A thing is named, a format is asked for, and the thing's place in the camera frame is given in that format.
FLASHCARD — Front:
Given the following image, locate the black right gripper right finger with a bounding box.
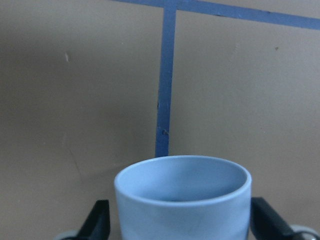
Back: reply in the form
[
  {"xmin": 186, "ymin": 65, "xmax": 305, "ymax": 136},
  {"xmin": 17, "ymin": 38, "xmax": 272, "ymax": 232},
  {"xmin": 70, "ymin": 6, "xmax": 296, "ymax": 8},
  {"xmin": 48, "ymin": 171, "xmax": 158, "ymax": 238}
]
[{"xmin": 250, "ymin": 197, "xmax": 300, "ymax": 240}]

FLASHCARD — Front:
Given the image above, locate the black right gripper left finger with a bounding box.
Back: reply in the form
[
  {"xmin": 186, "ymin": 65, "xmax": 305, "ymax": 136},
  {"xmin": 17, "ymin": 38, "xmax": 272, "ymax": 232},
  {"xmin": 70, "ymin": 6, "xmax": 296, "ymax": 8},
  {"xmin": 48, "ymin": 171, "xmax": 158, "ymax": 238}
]
[{"xmin": 75, "ymin": 199, "xmax": 110, "ymax": 240}]

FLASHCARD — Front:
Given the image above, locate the light blue plastic cup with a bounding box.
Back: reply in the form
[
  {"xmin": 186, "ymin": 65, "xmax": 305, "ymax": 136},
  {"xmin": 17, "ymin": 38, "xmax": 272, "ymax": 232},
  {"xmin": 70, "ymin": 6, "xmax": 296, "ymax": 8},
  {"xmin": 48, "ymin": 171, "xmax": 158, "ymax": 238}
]
[{"xmin": 114, "ymin": 155, "xmax": 252, "ymax": 240}]

